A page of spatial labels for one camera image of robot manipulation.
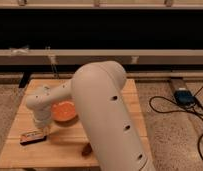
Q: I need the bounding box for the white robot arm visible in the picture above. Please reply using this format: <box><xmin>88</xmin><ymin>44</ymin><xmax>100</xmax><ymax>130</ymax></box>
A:
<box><xmin>26</xmin><ymin>61</ymin><xmax>156</xmax><ymax>171</ymax></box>

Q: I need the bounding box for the orange bowl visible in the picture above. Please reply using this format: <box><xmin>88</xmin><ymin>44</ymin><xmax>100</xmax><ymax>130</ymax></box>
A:
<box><xmin>51</xmin><ymin>101</ymin><xmax>77</xmax><ymax>122</ymax></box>

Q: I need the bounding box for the black table leg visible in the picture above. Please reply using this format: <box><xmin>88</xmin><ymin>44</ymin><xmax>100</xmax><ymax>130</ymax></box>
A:
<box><xmin>19</xmin><ymin>72</ymin><xmax>32</xmax><ymax>88</ymax></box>

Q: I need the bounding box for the brown sausage toy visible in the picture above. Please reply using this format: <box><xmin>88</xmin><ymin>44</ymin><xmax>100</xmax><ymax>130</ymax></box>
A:
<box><xmin>81</xmin><ymin>143</ymin><xmax>92</xmax><ymax>157</ymax></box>

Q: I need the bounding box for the blue power adapter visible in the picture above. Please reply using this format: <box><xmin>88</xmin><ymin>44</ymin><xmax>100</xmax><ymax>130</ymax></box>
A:
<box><xmin>174</xmin><ymin>89</ymin><xmax>194</xmax><ymax>106</ymax></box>

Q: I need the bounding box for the grey metal rail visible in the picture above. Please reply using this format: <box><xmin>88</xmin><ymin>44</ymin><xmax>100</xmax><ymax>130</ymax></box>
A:
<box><xmin>0</xmin><ymin>49</ymin><xmax>203</xmax><ymax>65</ymax></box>

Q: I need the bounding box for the black cable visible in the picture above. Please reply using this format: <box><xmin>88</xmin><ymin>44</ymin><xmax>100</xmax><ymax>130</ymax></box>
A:
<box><xmin>148</xmin><ymin>79</ymin><xmax>203</xmax><ymax>168</ymax></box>

